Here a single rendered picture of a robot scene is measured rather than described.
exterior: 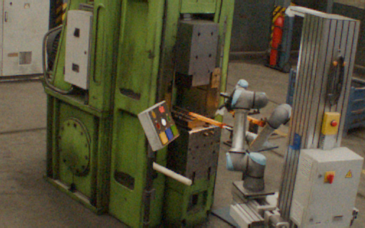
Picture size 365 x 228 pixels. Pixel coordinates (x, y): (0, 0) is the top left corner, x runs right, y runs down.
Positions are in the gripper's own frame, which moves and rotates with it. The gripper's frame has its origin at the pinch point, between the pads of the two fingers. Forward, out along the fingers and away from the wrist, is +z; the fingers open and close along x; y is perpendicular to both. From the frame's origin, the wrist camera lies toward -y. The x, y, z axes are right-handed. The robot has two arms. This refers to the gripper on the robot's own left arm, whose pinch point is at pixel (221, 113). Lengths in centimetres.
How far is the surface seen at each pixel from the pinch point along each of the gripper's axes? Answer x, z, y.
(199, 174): 1, 59, 14
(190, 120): -8.3, 21.9, -16.0
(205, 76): 2.1, -10.0, -31.3
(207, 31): -1, -42, -49
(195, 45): -13, -33, -44
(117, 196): -44, 109, -16
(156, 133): -70, 2, 3
